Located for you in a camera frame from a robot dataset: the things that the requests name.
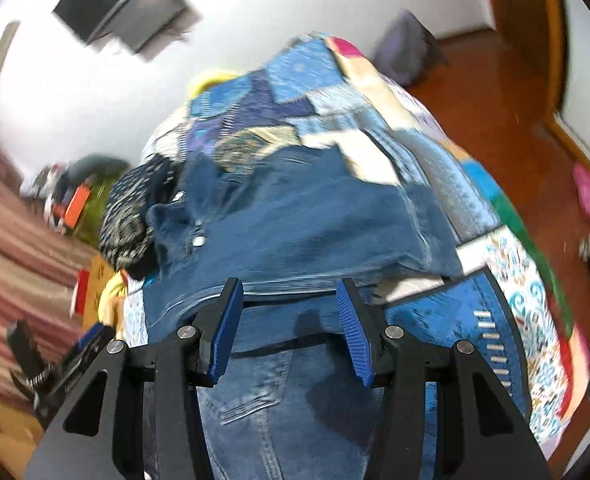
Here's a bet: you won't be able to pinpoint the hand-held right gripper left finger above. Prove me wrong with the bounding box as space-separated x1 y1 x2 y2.
22 277 244 480

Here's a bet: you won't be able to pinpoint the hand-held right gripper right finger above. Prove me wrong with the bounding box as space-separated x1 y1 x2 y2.
335 278 552 480

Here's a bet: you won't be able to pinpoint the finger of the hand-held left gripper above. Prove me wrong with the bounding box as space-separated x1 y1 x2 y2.
61 324 117 386

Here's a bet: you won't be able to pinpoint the blue denim jeans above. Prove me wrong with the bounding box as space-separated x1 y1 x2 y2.
142 145 464 480

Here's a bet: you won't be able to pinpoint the yellow garment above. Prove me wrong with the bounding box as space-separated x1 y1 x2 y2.
97 270 130 338

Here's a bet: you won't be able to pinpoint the cardboard box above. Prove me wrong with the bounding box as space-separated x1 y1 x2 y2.
72 255 116 328

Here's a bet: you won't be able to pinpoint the navy dotted cloth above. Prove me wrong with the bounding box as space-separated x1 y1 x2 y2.
97 152 186 281

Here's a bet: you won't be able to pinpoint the green bag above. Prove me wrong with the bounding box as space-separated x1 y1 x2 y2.
72 180 108 248

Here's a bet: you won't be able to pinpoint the orange box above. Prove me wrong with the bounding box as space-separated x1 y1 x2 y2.
61 185 93 228

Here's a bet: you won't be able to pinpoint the blue patchwork quilt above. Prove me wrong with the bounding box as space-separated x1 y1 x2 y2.
117 32 590 448

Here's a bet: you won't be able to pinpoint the yellow cloth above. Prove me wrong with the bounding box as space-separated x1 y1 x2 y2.
187 71 240 101

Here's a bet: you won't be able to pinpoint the pink slipper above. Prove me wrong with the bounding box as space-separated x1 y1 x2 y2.
572 162 590 222

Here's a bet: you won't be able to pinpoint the grey purple backpack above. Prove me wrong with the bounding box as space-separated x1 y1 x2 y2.
375 10 450 88

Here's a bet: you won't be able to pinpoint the black wall television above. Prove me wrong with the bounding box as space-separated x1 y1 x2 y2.
52 0 200 56

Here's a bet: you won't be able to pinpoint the wooden door frame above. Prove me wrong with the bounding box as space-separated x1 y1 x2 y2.
470 0 590 181

